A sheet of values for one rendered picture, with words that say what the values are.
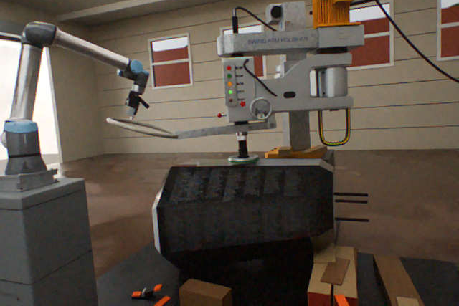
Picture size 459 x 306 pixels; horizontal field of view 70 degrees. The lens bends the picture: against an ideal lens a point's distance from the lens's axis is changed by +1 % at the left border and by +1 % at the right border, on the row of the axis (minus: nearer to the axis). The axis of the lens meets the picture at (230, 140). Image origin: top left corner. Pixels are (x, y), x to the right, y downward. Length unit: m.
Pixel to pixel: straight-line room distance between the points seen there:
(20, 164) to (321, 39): 1.89
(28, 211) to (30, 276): 0.31
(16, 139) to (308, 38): 1.79
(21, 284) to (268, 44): 1.89
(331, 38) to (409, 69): 6.08
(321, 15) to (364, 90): 5.94
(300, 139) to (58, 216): 1.95
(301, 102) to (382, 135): 6.14
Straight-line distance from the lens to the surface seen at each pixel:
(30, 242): 1.89
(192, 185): 2.24
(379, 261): 2.57
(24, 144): 2.00
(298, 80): 2.24
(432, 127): 8.40
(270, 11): 3.06
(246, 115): 2.16
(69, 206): 2.01
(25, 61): 2.25
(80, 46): 2.20
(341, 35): 2.34
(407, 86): 8.30
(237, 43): 2.19
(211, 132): 2.20
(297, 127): 2.91
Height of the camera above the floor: 1.20
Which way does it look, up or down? 6 degrees down
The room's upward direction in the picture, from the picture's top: 4 degrees counter-clockwise
